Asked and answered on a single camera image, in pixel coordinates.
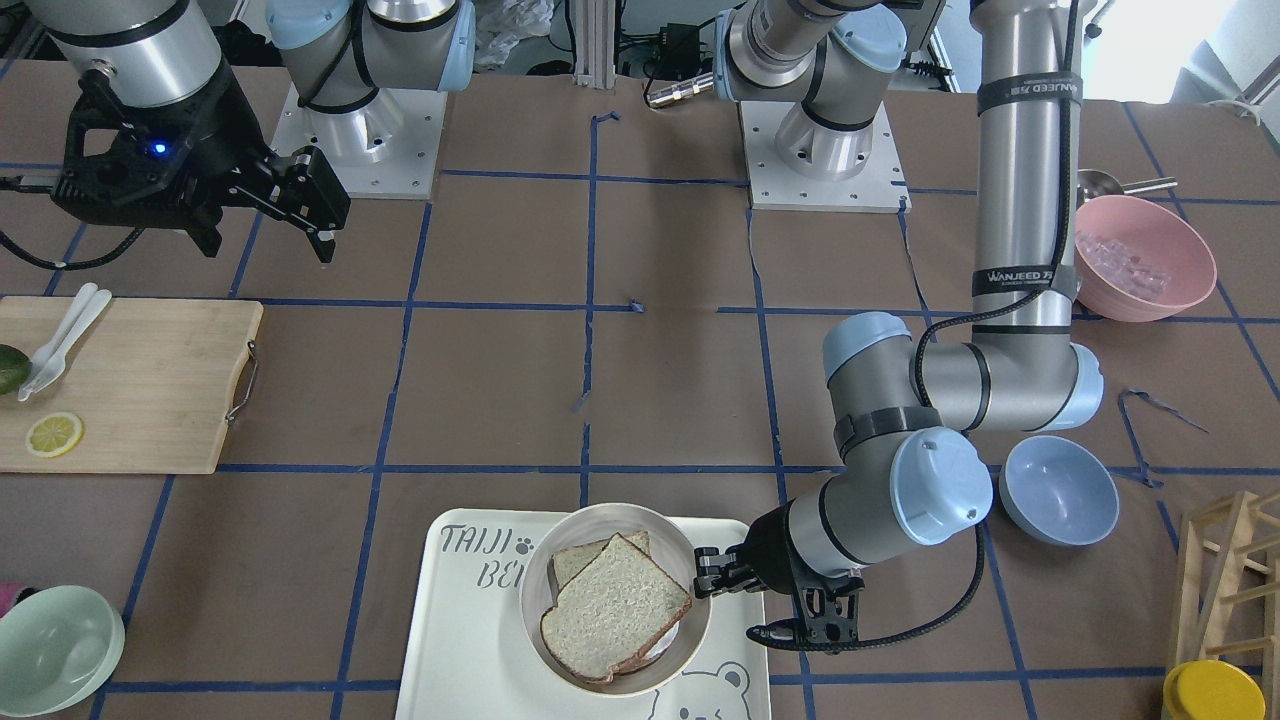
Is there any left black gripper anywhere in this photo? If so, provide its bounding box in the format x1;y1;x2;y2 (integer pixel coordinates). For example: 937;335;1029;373
694;505;863;646

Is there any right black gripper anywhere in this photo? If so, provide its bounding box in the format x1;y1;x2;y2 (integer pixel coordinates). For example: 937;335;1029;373
51;70;351;264

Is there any white round plate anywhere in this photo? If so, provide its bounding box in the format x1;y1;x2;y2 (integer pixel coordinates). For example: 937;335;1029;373
518;503;712;698

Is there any white bread slice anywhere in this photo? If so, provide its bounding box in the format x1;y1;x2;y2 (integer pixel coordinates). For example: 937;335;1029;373
540;533;692;684

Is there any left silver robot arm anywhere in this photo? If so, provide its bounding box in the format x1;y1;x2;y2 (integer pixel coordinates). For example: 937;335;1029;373
695;1;1105;653

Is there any bread slice under egg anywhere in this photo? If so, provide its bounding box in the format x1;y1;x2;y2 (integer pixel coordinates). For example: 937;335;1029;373
552;530;691;676

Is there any white plastic fork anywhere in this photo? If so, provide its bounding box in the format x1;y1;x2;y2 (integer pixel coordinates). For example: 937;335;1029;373
17;282;99;402

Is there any white bear tray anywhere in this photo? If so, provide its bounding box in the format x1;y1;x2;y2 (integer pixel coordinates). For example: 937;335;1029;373
396;503;771;719

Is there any green avocado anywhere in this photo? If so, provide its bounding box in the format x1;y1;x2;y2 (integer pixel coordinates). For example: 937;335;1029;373
0;345;32;396

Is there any lemon slice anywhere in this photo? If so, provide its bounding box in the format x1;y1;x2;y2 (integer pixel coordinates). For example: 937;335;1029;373
26;413;84;459

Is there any blue bowl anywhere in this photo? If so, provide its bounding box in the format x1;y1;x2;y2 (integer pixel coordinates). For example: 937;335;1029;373
998;436;1120;547

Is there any pink cloth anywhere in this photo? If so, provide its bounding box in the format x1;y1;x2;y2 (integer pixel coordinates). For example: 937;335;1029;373
0;582;38;618

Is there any green bowl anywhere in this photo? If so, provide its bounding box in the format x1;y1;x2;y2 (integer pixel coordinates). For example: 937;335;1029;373
1;585;125;717

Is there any yellow cup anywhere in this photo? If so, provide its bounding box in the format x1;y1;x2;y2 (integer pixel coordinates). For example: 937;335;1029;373
1162;659;1266;719

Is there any wooden rack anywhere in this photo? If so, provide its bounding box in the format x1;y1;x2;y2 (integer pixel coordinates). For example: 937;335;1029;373
1166;491;1279;702

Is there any pink bowl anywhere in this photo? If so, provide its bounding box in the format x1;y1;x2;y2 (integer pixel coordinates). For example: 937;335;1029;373
1075;196;1217;322

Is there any metal scoop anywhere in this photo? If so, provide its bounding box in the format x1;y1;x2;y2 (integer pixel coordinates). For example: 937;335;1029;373
1076;169;1179;205

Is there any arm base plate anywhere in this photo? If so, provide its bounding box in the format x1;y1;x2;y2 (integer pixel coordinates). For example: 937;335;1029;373
739;101;913;214
270;86;451;200

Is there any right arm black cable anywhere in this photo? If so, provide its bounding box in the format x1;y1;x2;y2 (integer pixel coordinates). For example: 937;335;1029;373
0;176;151;273

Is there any aluminium frame post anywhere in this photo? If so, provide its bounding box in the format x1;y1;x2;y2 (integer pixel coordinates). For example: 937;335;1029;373
568;0;617;92

